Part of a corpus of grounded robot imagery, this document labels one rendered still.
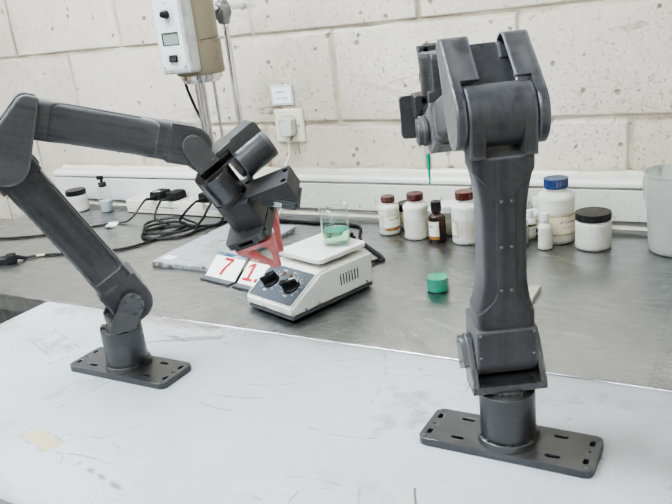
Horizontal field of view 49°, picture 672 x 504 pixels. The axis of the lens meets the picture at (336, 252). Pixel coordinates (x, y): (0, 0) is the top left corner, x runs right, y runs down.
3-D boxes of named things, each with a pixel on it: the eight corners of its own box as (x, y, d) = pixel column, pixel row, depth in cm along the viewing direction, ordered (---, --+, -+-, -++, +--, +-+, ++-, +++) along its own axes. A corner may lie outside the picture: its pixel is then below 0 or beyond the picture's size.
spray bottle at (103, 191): (98, 212, 217) (90, 177, 214) (107, 209, 221) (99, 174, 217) (108, 213, 216) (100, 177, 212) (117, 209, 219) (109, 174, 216)
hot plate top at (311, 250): (319, 265, 128) (318, 260, 128) (276, 254, 137) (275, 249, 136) (367, 245, 136) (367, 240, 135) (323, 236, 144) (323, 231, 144)
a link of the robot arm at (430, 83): (402, 53, 105) (413, 57, 94) (463, 46, 105) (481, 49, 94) (408, 134, 109) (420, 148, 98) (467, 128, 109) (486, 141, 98)
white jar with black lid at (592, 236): (610, 252, 141) (610, 216, 139) (573, 251, 144) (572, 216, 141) (612, 241, 147) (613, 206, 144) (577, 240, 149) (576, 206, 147)
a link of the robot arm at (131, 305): (132, 274, 117) (95, 282, 115) (142, 290, 109) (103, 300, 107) (139, 310, 119) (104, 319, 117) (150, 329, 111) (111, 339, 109)
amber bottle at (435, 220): (441, 237, 161) (438, 197, 158) (449, 241, 158) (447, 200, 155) (426, 240, 160) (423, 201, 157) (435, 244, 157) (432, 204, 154)
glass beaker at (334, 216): (331, 252, 133) (326, 209, 130) (317, 246, 137) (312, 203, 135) (360, 244, 135) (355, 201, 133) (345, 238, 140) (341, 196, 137)
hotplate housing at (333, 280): (294, 324, 125) (287, 279, 123) (247, 307, 135) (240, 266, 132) (383, 282, 139) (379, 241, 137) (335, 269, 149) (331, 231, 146)
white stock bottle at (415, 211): (433, 238, 161) (430, 194, 157) (408, 242, 160) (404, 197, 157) (427, 231, 166) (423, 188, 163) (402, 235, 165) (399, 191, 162)
